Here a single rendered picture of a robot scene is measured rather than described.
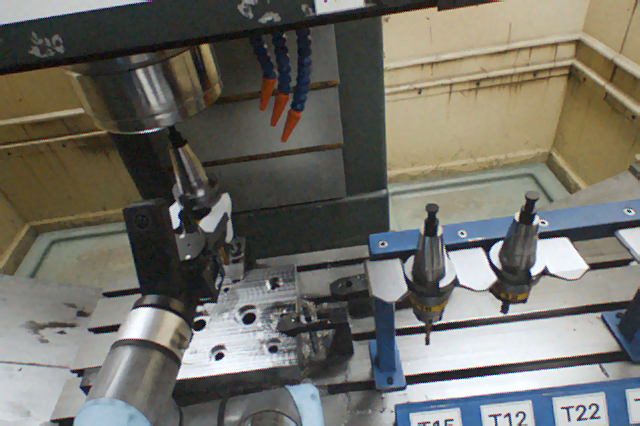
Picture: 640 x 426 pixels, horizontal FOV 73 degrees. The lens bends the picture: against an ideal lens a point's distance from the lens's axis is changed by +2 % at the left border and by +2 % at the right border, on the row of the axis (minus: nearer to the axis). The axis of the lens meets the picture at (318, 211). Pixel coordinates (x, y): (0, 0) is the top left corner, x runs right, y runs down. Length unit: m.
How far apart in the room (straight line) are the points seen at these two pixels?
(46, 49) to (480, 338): 0.81
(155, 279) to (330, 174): 0.70
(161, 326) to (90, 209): 1.41
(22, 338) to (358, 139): 1.07
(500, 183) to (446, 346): 0.99
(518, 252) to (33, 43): 0.51
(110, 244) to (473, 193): 1.40
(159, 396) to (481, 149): 1.45
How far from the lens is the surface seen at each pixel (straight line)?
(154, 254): 0.53
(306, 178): 1.15
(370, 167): 1.19
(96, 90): 0.50
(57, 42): 0.34
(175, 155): 0.59
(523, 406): 0.80
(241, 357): 0.81
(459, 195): 1.70
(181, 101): 0.49
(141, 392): 0.47
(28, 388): 1.41
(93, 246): 1.89
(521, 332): 0.94
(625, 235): 0.69
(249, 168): 1.13
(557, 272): 0.61
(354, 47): 1.03
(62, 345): 1.46
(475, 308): 0.95
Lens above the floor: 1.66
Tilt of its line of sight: 41 degrees down
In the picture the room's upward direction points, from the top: 10 degrees counter-clockwise
